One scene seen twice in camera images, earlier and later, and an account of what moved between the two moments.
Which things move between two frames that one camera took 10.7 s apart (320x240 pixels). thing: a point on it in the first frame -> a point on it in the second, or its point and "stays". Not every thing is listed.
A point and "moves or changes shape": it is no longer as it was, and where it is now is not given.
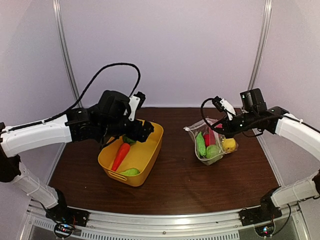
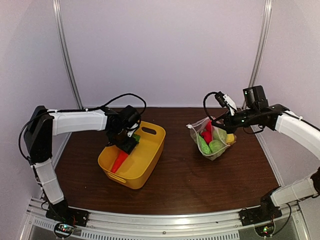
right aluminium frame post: x=261 y=49 stays
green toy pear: x=130 y=172 -> x=219 y=134
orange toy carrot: x=122 y=153 stays
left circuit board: x=63 y=230 stays
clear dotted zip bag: x=210 y=144 moves or changes shape
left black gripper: x=144 y=133 -> x=128 y=147
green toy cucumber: x=201 y=144 moves or changes shape
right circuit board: x=265 y=230 stays
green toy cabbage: x=212 y=150 -> x=216 y=145
